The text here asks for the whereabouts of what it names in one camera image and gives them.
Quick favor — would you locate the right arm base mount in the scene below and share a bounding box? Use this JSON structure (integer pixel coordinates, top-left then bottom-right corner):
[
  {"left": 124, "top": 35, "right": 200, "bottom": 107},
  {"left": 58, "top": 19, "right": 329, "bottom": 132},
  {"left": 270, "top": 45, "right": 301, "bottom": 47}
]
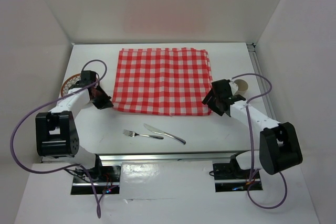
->
[{"left": 209, "top": 163, "right": 263, "bottom": 193}]

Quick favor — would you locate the red white checkered cloth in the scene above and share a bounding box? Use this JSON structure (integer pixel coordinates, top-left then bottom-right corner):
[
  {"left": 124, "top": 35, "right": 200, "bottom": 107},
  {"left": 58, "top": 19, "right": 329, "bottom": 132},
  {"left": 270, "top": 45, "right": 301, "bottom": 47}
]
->
[{"left": 112, "top": 48, "right": 212, "bottom": 116}]

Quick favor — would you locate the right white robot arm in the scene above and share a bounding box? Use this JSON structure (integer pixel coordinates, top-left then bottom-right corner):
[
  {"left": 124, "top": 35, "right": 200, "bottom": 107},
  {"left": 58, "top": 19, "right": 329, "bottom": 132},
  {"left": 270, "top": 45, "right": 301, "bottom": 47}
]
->
[{"left": 202, "top": 79, "right": 303, "bottom": 178}]

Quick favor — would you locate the silver table knife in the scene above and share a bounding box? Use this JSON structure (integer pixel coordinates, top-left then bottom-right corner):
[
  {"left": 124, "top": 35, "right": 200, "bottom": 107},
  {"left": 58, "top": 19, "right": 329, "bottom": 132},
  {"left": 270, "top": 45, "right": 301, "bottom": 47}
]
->
[{"left": 143, "top": 123, "right": 186, "bottom": 145}]

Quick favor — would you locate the silver fork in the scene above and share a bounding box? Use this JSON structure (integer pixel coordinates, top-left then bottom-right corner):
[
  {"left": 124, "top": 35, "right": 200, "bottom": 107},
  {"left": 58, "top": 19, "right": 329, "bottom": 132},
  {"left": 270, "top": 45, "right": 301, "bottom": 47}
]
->
[{"left": 123, "top": 130, "right": 164, "bottom": 140}]

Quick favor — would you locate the aluminium rail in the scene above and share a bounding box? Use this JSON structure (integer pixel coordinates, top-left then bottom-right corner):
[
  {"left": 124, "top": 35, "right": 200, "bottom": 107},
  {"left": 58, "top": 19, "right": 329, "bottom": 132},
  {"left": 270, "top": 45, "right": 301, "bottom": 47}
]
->
[
  {"left": 41, "top": 151, "right": 263, "bottom": 163},
  {"left": 246, "top": 42, "right": 279, "bottom": 125}
]

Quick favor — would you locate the aluminium front rail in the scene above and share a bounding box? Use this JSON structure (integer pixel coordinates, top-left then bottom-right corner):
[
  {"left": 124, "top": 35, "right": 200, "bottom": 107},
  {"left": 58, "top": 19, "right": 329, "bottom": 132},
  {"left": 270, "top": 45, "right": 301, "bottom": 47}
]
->
[{"left": 41, "top": 151, "right": 263, "bottom": 163}]

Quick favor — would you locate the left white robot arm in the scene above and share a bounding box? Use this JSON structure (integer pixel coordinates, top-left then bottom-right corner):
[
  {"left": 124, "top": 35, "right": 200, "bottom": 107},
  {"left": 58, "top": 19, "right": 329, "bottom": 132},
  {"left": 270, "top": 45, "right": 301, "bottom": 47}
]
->
[{"left": 35, "top": 70, "right": 113, "bottom": 182}]

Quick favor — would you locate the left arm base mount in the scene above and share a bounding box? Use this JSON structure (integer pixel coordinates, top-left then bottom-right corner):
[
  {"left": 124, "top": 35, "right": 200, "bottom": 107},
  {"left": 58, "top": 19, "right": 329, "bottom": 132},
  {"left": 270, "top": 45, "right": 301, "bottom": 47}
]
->
[{"left": 66, "top": 164, "right": 121, "bottom": 195}]

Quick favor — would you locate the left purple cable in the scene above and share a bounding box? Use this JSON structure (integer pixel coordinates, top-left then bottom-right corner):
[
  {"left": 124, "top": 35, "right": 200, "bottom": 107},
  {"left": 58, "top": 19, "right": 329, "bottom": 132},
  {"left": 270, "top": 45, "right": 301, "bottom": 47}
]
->
[{"left": 9, "top": 60, "right": 118, "bottom": 219}]

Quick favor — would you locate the patterned plate brown rim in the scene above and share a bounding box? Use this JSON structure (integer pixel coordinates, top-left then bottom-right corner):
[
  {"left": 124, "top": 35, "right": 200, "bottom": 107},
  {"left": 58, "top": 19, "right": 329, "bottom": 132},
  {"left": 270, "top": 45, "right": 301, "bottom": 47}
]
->
[{"left": 60, "top": 73, "right": 80, "bottom": 97}]

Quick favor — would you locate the aluminium right side rail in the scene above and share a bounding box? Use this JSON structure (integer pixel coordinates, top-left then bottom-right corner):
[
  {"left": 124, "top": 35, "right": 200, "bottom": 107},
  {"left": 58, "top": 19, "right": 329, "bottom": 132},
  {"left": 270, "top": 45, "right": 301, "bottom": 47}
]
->
[{"left": 246, "top": 42, "right": 279, "bottom": 125}]

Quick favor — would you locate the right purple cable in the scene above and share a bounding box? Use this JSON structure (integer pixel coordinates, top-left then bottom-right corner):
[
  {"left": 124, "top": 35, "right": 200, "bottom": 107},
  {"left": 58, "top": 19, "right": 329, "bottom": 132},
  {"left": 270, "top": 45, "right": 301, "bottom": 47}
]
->
[{"left": 230, "top": 73, "right": 287, "bottom": 209}]

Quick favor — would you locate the purple cable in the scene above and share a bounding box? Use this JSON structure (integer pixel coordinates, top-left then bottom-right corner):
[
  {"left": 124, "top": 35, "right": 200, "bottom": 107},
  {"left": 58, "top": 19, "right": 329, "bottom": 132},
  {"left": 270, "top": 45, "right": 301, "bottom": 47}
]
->
[
  {"left": 230, "top": 73, "right": 287, "bottom": 209},
  {"left": 9, "top": 60, "right": 118, "bottom": 219}
]

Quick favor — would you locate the brown paper cup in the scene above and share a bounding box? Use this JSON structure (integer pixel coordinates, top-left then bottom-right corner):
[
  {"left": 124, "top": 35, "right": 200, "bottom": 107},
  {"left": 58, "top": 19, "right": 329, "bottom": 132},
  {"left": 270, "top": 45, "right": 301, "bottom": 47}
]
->
[{"left": 234, "top": 79, "right": 249, "bottom": 95}]

